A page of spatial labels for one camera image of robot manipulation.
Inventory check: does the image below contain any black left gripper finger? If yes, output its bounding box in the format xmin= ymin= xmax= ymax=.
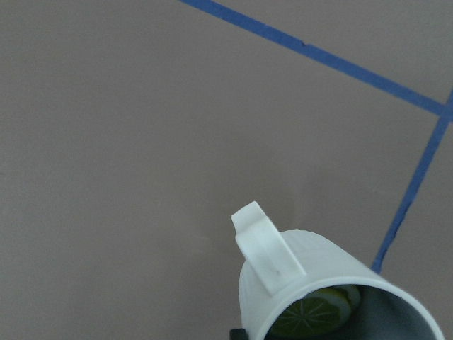
xmin=229 ymin=328 xmax=246 ymax=340

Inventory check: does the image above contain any white mug with HOME text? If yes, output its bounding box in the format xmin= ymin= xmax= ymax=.
xmin=231 ymin=202 xmax=444 ymax=339

